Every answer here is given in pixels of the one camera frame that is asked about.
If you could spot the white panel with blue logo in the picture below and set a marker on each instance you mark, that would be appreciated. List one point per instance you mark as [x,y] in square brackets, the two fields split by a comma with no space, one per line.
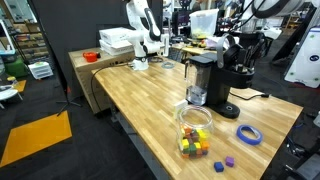
[305,60]

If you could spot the glass jar of colourful blocks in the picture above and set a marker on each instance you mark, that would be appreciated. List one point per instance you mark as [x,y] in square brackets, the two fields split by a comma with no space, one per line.
[195,140]

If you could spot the computer monitor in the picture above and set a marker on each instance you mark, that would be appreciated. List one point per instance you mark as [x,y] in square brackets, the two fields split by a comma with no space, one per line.
[181,20]

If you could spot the small orange floor mat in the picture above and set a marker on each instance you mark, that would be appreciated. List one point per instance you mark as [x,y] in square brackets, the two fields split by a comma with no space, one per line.
[20,86]

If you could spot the grey table frame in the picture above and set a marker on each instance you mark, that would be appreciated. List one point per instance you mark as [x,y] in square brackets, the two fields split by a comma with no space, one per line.
[140,146]

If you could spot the purple cube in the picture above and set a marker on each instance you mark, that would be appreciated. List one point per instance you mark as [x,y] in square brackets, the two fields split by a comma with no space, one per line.
[229,161]

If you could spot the black tripod stand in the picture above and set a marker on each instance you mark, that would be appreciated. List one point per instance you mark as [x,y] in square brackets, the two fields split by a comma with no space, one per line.
[68,100]

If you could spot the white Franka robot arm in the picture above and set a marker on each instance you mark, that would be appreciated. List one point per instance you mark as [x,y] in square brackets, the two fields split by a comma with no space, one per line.
[141,36]

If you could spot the green storage bin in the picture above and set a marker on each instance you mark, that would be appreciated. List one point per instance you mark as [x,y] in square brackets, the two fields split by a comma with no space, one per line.
[15,68]

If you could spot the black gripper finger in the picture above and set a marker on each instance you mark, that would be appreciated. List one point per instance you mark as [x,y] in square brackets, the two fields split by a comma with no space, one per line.
[252,60]
[240,61]

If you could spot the clear plastic storage bin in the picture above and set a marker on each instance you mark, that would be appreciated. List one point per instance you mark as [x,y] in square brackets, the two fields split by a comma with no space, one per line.
[203,21]

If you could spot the black backdrop panel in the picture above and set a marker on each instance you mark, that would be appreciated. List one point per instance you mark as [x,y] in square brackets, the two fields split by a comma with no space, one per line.
[83,20]

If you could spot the white drawer unit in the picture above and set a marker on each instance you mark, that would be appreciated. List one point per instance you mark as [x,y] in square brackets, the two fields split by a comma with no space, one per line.
[40,70]

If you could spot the blue tape roll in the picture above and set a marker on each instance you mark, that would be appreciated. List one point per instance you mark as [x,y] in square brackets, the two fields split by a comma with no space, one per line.
[241,136]

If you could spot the blue cube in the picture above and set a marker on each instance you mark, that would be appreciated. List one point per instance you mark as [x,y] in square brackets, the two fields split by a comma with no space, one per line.
[218,167]

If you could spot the large orange floor mat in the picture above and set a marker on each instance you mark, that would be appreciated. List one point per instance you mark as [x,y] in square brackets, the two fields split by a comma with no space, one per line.
[33,136]

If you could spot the black pod coffee maker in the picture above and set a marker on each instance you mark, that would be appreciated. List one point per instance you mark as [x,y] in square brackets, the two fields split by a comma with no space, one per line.
[216,86]

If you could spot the black tool cart with clamps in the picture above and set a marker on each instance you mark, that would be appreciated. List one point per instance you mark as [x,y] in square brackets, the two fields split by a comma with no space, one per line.
[306,170]

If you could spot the white flat carton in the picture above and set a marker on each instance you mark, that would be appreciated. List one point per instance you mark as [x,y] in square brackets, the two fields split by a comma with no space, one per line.
[115,35]
[116,48]

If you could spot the small white box yellow print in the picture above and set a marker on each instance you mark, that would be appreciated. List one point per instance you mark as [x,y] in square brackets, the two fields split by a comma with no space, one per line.
[180,108]

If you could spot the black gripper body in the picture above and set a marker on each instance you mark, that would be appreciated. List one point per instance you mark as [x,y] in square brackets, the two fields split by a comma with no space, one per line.
[251,41]

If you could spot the red emergency stop button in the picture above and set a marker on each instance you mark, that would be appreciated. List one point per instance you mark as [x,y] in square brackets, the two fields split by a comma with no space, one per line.
[90,56]

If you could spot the white-legged wooden-top desk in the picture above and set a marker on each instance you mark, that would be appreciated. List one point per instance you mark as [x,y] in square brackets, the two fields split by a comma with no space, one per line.
[196,50]

